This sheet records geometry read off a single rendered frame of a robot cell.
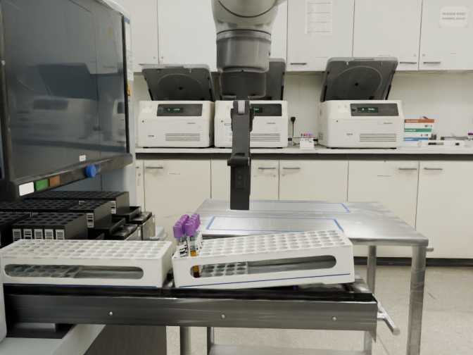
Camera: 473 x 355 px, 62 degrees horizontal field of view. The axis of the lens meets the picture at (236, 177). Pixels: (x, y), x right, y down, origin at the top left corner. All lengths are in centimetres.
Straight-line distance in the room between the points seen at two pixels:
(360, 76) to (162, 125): 159
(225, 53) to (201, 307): 41
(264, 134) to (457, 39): 167
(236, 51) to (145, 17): 285
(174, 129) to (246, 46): 242
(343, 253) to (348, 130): 241
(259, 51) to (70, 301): 51
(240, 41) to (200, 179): 243
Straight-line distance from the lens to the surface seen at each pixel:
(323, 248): 66
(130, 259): 69
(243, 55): 64
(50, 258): 74
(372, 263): 148
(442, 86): 395
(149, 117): 308
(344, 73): 333
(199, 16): 339
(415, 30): 355
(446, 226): 337
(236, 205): 61
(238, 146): 58
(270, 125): 297
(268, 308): 67
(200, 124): 299
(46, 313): 76
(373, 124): 309
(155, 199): 311
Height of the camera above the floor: 109
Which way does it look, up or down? 8 degrees down
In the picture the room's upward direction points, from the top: straight up
